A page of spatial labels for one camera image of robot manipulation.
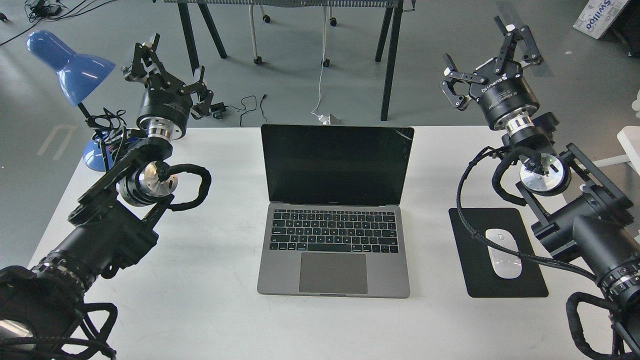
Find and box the white computer mouse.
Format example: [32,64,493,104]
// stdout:
[485,228,522,280]

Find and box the black background table frame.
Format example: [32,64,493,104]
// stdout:
[167,0,415,122]

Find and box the black mouse pad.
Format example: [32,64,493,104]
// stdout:
[448,207,549,297]

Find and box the white cable with power strip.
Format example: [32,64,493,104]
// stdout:
[311,5,344,126]

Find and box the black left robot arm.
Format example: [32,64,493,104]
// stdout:
[1,34,213,360]

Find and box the cardboard box with blue print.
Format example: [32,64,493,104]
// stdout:
[573,0,631,40]

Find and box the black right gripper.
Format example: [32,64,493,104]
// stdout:
[439,15,544,132]

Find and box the black charger cable on floor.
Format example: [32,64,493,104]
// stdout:
[210,94,269,129]

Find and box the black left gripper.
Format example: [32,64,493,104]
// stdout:
[122,33,214,139]

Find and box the grey laptop notebook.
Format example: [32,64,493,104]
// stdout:
[257,124,415,299]

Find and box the black cables top left floor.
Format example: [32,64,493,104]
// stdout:
[0,0,118,47]

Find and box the white furniture at right edge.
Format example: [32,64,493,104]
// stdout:
[592,89,640,177]

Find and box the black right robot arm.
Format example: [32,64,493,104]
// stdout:
[440,16,640,360]

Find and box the blue desk lamp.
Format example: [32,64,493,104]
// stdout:
[26,30,126,173]

